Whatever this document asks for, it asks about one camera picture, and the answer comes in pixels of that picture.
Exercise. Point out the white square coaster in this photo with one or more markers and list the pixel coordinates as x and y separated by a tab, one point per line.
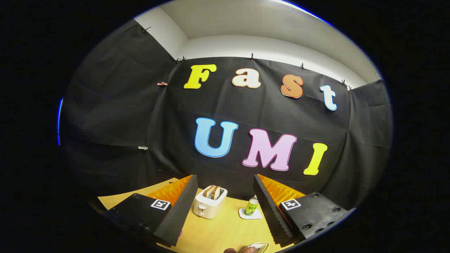
246	214

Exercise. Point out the toast bread slice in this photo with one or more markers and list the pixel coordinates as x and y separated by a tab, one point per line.
216	193
209	191

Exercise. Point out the white toaster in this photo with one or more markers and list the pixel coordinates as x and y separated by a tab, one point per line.
207	208

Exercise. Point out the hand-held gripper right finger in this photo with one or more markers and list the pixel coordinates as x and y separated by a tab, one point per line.
269	214

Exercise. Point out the green drink bottle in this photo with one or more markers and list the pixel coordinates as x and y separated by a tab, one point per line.
251	206

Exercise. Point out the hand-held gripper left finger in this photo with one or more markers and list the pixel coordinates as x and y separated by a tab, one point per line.
181	211

